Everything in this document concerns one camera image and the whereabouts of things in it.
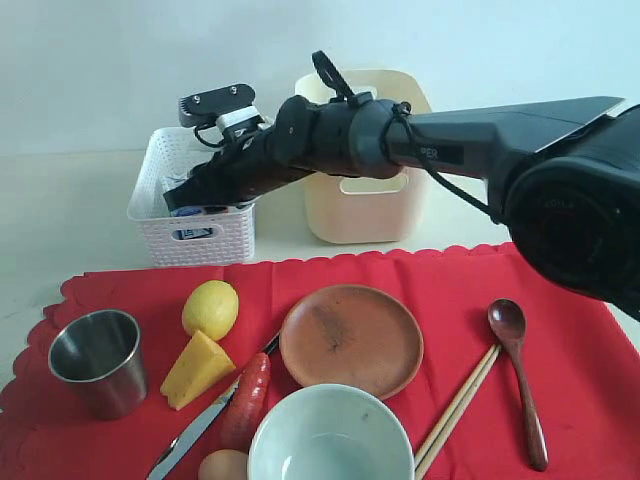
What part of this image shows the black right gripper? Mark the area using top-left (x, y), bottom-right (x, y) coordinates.
top-left (163, 83), bottom-right (312, 210)

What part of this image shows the blue white milk carton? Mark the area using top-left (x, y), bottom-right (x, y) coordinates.
top-left (169, 164), bottom-right (241, 241)

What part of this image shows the yellow lemon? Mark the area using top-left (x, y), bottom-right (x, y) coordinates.
top-left (181, 280), bottom-right (239, 341)

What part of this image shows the yellow cheese wedge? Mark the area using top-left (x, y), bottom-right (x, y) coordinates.
top-left (160, 330), bottom-right (236, 411)

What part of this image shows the red sausage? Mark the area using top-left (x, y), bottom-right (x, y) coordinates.
top-left (219, 353), bottom-right (271, 453)

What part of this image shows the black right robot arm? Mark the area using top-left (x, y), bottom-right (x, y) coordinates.
top-left (164, 51), bottom-right (639, 317)

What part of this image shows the white perforated plastic basket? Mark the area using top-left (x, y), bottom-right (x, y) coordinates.
top-left (127, 127), bottom-right (255, 266)

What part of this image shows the cream plastic bin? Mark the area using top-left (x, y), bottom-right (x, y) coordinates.
top-left (303, 69), bottom-right (431, 244)

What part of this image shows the stainless steel cup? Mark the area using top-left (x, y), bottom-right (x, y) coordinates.
top-left (48, 309), bottom-right (148, 420)

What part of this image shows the brown wooden plate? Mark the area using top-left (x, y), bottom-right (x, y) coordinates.
top-left (279, 284), bottom-right (424, 400)

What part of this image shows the steel table knife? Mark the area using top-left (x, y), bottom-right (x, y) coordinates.
top-left (147, 360), bottom-right (254, 479)

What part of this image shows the pale green ceramic bowl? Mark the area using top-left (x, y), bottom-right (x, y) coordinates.
top-left (247, 384), bottom-right (414, 479)

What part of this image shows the brown egg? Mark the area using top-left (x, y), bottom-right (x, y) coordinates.
top-left (198, 449), bottom-right (248, 480)

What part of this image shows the dark wooden spoon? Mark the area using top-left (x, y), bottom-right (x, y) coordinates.
top-left (488, 298), bottom-right (549, 472)

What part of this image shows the right bamboo chopstick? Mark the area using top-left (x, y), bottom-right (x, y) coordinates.
top-left (414, 347), bottom-right (502, 480)

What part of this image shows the red scalloped table cloth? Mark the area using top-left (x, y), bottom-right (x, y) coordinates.
top-left (1, 244), bottom-right (639, 479)

